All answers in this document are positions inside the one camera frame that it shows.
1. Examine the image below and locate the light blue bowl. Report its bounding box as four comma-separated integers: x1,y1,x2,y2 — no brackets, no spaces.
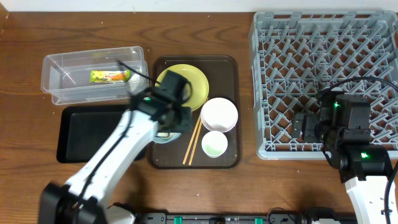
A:
153,133,181,144

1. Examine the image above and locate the green snack wrapper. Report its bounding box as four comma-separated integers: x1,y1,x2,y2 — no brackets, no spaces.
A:
90,70,131,83

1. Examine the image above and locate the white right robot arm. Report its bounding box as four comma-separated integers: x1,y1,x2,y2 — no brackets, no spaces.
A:
292,106,397,223

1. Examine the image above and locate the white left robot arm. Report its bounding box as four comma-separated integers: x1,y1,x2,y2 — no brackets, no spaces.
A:
38,90,190,223

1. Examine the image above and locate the grey dishwasher rack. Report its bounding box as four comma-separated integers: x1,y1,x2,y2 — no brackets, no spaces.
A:
249,11,397,160

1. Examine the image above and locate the right wooden chopstick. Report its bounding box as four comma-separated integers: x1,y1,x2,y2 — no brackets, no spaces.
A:
188,117,202,166

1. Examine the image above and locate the wooden chopstick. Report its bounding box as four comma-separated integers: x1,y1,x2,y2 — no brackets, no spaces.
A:
188,117,202,166
182,116,201,164

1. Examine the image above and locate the left wooden chopstick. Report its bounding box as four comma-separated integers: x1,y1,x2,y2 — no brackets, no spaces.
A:
182,116,201,164

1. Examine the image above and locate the yellow plate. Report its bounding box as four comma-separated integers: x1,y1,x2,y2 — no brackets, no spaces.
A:
157,64,209,111

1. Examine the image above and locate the pink white bowl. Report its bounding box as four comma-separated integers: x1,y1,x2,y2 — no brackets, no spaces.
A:
200,98,239,133

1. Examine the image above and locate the crumpled white tissue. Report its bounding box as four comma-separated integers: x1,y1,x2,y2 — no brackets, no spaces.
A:
125,70,147,95

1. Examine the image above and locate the dark brown tray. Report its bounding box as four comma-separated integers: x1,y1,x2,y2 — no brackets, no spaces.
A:
147,55,241,169

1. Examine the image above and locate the small green cup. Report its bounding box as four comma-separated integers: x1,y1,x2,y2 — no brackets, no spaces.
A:
201,131,228,158

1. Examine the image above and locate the clear plastic bin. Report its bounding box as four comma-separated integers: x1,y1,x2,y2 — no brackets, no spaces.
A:
41,46,149,105

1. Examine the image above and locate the black flat tray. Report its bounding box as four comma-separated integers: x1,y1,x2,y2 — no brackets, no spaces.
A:
56,105,127,163

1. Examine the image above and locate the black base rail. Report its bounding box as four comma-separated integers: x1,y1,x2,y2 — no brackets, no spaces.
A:
135,207,358,224

